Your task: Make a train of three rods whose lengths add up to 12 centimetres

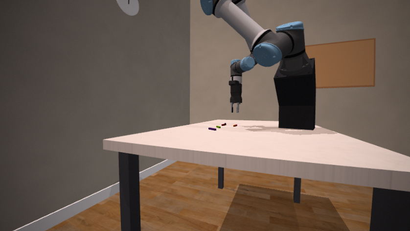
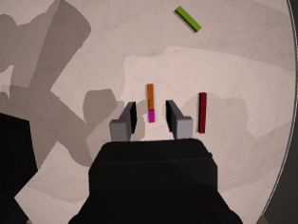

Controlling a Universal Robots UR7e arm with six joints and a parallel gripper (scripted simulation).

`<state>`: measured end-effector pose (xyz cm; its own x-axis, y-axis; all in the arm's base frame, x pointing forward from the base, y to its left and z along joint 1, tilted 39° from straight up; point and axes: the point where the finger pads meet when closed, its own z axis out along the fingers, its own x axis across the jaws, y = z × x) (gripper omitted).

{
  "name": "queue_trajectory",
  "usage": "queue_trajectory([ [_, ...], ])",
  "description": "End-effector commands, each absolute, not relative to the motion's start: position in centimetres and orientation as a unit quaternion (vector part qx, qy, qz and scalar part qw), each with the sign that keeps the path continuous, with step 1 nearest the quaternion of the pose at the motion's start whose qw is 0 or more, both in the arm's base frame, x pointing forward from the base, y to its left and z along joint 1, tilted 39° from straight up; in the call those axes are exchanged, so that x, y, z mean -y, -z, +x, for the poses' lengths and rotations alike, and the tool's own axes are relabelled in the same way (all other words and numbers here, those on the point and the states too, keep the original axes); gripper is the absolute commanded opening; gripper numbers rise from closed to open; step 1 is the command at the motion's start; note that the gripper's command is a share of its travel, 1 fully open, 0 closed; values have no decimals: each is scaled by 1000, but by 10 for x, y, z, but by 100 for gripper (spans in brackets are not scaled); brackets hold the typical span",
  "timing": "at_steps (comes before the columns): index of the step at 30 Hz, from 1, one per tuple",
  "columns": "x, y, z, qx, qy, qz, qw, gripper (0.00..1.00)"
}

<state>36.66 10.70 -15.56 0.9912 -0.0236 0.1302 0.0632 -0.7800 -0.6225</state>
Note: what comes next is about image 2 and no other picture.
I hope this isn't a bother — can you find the orange rod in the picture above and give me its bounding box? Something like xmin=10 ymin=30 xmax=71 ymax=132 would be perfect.
xmin=147 ymin=84 xmax=154 ymax=110

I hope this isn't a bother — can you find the small magenta block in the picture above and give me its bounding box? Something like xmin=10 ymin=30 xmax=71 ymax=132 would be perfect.
xmin=148 ymin=109 xmax=155 ymax=122

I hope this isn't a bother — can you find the dark red rod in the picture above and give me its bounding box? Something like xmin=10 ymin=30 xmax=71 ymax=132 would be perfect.
xmin=198 ymin=92 xmax=207 ymax=134

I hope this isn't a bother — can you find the lime green rod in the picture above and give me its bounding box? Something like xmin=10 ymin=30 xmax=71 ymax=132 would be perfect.
xmin=175 ymin=6 xmax=202 ymax=32

